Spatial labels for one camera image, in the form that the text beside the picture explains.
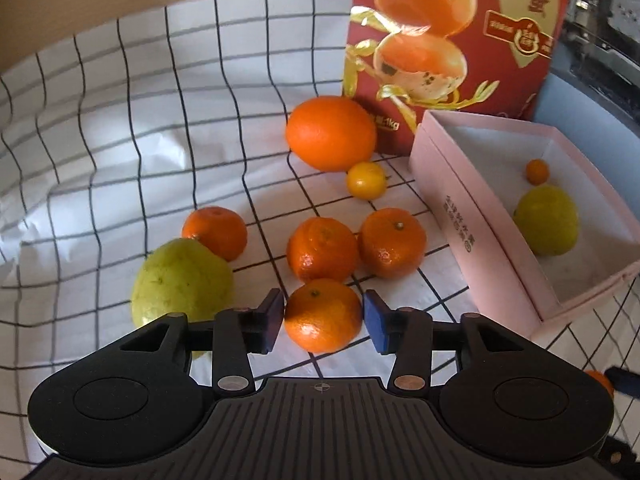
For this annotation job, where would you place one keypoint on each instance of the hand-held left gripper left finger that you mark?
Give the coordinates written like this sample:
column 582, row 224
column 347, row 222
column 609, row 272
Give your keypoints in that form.
column 270, row 322

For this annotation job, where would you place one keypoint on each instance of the large orange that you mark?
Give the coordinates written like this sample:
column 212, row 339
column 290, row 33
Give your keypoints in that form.
column 330, row 132

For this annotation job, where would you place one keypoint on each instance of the small green guava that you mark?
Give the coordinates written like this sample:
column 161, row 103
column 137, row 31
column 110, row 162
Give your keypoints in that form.
column 546, row 220

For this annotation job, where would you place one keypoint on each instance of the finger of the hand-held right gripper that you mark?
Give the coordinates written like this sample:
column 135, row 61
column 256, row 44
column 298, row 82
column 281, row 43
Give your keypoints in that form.
column 622, row 377

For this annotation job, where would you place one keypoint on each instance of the small yellow kumquat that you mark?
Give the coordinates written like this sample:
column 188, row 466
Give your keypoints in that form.
column 367, row 180

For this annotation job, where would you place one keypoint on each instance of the red printed carton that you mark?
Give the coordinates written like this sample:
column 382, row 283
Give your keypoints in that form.
column 450, row 35

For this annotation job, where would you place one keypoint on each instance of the white checked cloth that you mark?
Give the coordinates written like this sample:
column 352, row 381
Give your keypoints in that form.
column 125, row 135

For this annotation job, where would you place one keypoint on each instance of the mandarin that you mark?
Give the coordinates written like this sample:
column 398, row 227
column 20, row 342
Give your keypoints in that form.
column 322, row 250
column 322, row 316
column 392, row 244
column 599, row 381
column 215, row 232

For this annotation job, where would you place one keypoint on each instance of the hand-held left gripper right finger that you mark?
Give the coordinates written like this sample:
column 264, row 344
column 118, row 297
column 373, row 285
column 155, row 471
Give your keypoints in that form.
column 376, row 322

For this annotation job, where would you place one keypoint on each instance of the large green guava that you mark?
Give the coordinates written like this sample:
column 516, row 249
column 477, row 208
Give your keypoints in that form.
column 182, row 282

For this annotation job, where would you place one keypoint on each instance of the small orange kumquat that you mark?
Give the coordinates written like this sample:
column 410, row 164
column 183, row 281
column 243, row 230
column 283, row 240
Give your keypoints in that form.
column 537, row 171

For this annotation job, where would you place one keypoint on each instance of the open computer case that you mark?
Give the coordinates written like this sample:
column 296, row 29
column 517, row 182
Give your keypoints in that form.
column 600, row 20

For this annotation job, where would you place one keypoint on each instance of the pink cardboard box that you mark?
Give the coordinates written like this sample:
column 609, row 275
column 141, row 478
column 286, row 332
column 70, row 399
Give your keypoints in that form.
column 465, row 210

